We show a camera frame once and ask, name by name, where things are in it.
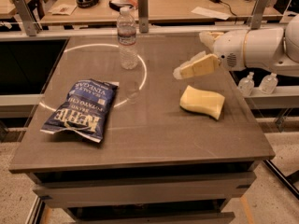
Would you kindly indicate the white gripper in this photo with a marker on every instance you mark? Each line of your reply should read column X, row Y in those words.
column 230, row 49

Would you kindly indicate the clear plastic water bottle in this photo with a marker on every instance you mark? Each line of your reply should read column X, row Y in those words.
column 126, row 31

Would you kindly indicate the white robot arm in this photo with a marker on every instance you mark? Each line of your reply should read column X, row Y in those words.
column 274, row 50

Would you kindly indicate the small clear bottle left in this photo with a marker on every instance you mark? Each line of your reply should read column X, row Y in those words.
column 246, row 84

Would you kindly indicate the small clear bottle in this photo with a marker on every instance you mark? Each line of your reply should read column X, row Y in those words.
column 268, row 84
column 246, row 84

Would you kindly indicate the small clear bottle right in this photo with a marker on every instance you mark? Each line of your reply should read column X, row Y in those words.
column 268, row 84

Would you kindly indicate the blue kettle chip bag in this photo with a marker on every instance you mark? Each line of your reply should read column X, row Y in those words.
column 84, row 110

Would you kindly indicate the white paper sheet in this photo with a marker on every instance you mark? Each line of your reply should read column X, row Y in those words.
column 211, row 13

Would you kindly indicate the yellow sponge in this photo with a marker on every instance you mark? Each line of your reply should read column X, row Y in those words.
column 205, row 102

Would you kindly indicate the grey drawer cabinet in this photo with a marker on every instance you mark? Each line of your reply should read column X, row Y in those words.
column 163, row 194

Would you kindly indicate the paper card on desk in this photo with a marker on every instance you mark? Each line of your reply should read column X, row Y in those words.
column 63, row 9

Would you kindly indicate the grey metal bracket middle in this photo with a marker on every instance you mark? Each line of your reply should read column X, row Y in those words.
column 143, row 16

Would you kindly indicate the grey metal bracket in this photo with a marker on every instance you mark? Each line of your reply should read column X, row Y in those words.
column 29, row 22
column 255, row 19
column 143, row 16

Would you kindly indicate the grey metal bracket right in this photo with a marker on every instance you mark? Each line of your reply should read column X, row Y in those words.
column 255, row 19

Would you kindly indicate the grey metal bracket left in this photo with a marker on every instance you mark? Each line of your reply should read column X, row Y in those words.
column 29, row 22

